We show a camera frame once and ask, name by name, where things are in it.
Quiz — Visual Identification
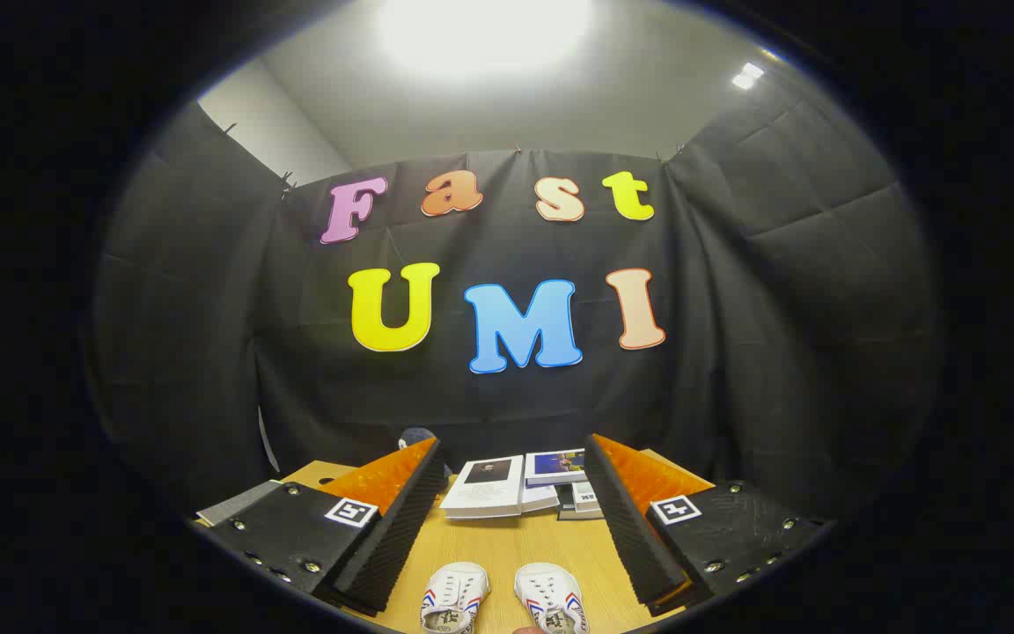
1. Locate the large bright ceiling light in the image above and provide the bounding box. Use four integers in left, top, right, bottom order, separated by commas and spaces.
375, 0, 596, 82

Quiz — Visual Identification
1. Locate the large white book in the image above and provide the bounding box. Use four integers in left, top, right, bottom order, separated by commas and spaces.
440, 455, 527, 520

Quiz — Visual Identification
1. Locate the black backdrop cloth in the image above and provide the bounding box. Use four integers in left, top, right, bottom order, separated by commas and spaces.
93, 84, 939, 520

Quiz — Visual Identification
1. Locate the blue cover book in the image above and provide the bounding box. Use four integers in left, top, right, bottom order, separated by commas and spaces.
525, 449, 588, 489

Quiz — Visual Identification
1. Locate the dark book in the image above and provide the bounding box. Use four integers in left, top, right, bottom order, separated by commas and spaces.
556, 484, 605, 521

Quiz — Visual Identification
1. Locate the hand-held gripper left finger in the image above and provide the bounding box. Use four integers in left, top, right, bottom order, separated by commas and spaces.
195, 438, 452, 617

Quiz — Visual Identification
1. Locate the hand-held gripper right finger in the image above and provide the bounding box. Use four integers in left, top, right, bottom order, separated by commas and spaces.
584, 433, 834, 617

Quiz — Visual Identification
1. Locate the white shoe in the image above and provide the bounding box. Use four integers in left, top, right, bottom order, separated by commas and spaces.
514, 563, 591, 634
421, 563, 491, 634

